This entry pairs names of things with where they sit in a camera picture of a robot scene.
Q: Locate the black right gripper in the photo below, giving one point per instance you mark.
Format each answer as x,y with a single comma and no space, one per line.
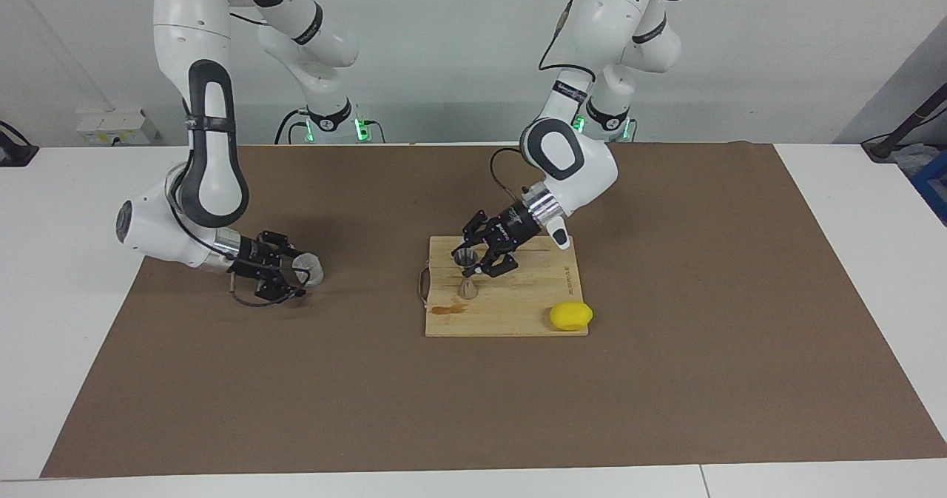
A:
259,261

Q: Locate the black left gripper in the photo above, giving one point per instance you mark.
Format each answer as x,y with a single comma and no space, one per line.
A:
510,228

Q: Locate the clear plastic cup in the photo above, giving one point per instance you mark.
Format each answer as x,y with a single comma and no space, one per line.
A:
314,268

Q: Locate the steel jigger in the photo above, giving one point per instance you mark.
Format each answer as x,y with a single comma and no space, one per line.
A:
468,289

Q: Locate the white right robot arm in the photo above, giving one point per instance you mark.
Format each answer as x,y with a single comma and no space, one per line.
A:
214,135

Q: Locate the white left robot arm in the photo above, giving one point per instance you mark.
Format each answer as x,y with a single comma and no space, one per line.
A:
584,165

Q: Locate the bamboo cutting board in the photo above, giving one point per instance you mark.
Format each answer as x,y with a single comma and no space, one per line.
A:
533,298

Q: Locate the yellow lemon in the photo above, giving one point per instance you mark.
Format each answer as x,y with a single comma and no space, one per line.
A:
570,316

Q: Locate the brown table mat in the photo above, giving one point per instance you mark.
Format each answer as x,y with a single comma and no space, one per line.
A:
296,394

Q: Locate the black clamp base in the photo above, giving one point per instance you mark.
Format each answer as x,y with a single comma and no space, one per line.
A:
15,154

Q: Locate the black stand pole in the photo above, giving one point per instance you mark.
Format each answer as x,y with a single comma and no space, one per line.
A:
880,146

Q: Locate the clear plastic bag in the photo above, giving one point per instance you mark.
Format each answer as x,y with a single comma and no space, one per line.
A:
914,159

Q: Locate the white wall socket box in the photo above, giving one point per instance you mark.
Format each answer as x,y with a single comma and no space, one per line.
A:
111,124

